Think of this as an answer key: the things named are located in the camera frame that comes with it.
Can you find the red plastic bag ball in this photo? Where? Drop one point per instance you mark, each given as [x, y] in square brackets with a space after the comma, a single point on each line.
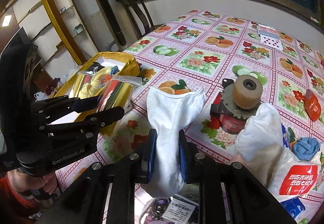
[312, 105]

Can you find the white wall shelf cabinet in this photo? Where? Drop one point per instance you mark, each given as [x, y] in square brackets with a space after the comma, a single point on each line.
[56, 28]

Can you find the playing cards stack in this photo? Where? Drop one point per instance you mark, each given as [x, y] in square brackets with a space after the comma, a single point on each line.
[269, 37]

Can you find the white cloth sock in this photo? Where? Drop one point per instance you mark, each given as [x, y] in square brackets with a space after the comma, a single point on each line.
[168, 115]

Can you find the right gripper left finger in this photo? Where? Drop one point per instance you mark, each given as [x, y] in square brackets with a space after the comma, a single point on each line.
[105, 193]

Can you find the yellow towel cloth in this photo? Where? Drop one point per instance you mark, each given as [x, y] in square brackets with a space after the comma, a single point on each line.
[96, 84]

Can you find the silver tower air conditioner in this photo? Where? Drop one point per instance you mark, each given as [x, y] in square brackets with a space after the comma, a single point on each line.
[118, 22]

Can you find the blue Vinda tissue pack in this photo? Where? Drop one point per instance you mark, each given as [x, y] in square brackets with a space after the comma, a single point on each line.
[293, 206]

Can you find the cartoon clear pouch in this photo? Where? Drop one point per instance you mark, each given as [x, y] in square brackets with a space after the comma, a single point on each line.
[176, 209]

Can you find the motor with rubber roller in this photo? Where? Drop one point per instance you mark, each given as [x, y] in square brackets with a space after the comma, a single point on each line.
[238, 101]

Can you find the red label wet wipes pack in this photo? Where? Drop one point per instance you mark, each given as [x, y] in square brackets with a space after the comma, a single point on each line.
[292, 177]

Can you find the blue fuzzy cloth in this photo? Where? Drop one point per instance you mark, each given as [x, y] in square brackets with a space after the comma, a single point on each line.
[306, 148]

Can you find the wooden chair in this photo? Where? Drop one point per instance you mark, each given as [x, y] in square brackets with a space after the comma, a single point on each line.
[140, 10]

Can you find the yellow cardboard tray box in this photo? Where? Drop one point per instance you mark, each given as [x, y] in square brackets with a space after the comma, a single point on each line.
[112, 76]

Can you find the floral fruit tablecloth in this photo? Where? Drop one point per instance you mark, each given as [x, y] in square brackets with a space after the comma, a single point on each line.
[198, 50]

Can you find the white plastic bag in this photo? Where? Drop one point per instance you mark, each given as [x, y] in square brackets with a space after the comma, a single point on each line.
[260, 144]

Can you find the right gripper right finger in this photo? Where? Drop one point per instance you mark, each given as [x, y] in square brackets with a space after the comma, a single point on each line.
[228, 193]

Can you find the person left hand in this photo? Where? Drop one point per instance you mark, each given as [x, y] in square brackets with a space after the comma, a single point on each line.
[20, 186]

